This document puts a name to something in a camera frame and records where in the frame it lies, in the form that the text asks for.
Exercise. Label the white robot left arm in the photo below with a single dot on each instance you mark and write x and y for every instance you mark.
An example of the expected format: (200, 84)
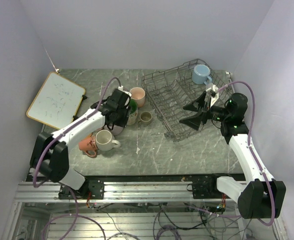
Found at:
(50, 155)

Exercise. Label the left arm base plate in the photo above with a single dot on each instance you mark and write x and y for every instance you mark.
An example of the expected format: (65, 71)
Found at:
(92, 189)

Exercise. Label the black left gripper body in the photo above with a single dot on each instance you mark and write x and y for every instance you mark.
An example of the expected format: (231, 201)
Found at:
(122, 118)

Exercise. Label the green inside floral mug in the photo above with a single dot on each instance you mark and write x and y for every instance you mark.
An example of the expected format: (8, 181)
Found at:
(133, 113)

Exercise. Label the lavender mug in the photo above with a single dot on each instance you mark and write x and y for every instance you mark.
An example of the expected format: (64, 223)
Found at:
(114, 129)

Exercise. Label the small whiteboard wooden frame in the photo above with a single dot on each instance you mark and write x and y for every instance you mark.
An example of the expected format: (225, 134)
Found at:
(57, 102)

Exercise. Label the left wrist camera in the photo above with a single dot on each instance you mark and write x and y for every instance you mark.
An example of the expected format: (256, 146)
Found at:
(125, 90)

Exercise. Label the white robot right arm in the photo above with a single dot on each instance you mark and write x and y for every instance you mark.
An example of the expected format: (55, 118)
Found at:
(262, 197)

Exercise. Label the peach pink mug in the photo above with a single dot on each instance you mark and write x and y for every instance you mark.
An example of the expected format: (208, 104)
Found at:
(138, 94)

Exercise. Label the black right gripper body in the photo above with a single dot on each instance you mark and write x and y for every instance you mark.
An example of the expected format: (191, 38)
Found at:
(216, 112)

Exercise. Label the small olive grey cup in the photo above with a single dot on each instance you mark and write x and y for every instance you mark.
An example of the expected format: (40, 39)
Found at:
(145, 118)

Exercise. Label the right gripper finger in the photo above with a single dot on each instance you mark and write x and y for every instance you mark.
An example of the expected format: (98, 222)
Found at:
(196, 105)
(193, 121)

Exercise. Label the orange mug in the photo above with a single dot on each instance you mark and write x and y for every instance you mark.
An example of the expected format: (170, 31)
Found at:
(88, 146)

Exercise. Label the light blue mug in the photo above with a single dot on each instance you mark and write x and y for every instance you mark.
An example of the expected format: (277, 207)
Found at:
(201, 74)

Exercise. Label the grey wire dish rack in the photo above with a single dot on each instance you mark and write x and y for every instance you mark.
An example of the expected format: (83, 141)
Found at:
(168, 91)

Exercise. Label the cream white speckled mug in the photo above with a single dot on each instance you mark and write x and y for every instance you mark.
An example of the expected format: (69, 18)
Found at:
(105, 141)

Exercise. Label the aluminium mounting rail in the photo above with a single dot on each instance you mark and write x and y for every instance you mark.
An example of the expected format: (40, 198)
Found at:
(141, 191)

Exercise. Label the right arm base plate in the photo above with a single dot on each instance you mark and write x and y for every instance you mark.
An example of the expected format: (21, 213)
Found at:
(204, 186)

